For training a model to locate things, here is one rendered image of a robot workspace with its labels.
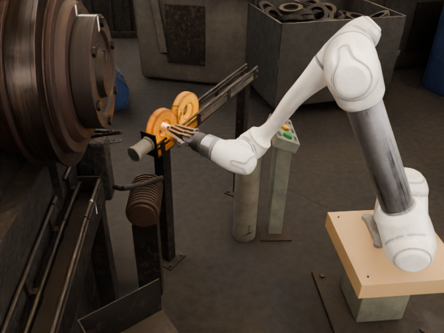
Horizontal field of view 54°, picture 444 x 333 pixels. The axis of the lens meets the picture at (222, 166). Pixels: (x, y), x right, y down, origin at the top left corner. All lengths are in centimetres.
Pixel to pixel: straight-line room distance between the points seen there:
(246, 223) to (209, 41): 207
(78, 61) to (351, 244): 114
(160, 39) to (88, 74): 293
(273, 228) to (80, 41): 152
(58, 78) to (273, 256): 148
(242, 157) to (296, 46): 181
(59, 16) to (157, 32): 290
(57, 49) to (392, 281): 124
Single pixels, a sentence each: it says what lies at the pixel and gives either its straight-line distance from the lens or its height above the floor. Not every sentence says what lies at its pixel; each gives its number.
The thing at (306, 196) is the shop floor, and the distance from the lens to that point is 260.
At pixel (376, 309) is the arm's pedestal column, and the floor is 10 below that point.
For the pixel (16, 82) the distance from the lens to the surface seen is 98.
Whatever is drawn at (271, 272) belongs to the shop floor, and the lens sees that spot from 211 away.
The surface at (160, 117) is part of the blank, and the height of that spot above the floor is 76.
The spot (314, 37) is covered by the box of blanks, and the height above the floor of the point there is 63.
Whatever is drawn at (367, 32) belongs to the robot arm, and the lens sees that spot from 133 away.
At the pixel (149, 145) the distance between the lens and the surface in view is 168.
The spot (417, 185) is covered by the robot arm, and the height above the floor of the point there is 68.
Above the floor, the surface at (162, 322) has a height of 61.
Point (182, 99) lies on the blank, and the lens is 179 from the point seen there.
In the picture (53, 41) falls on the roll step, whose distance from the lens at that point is 102.
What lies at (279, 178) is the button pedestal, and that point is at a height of 36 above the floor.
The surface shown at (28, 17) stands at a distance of 100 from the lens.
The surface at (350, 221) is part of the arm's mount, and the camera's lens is 180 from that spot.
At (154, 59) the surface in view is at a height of 20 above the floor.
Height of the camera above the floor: 152
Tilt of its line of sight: 33 degrees down
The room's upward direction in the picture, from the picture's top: 1 degrees clockwise
